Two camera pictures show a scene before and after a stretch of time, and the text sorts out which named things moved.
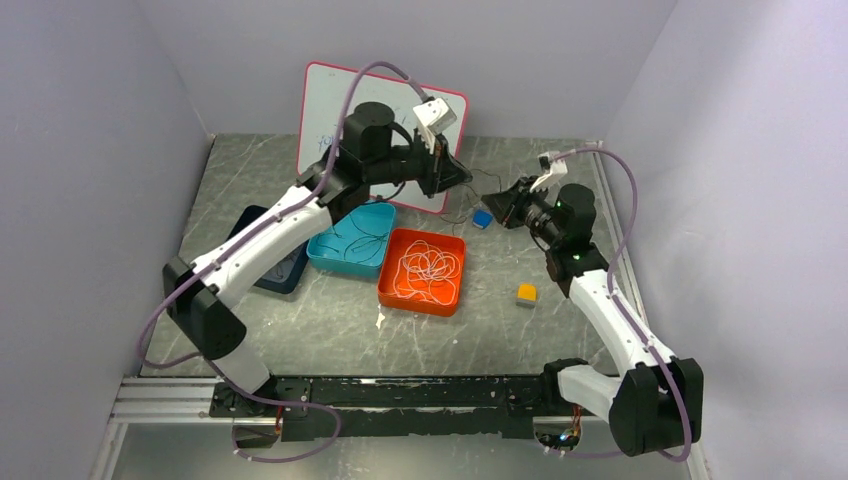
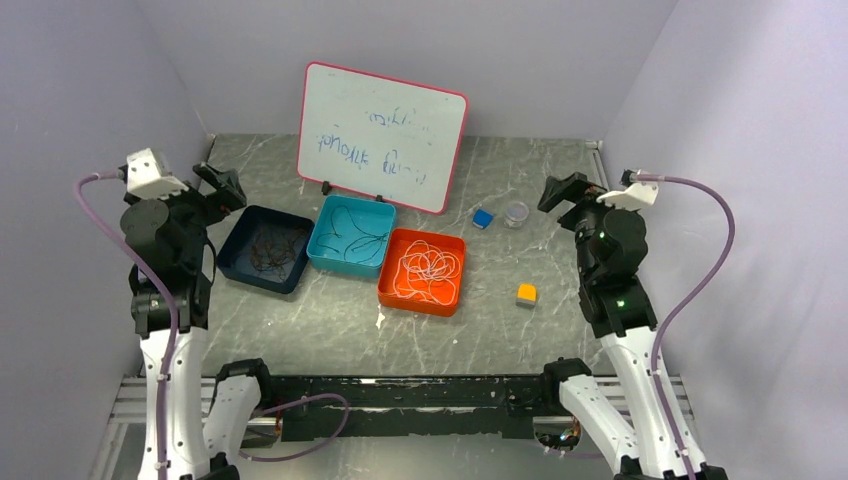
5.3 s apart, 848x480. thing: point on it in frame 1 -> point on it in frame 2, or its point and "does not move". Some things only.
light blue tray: (356, 243) does not move
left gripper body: (425, 163) -> (196, 208)
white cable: (423, 272) does not move
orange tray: (423, 272) does not move
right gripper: (509, 204) -> (575, 188)
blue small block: (482, 218) does not move
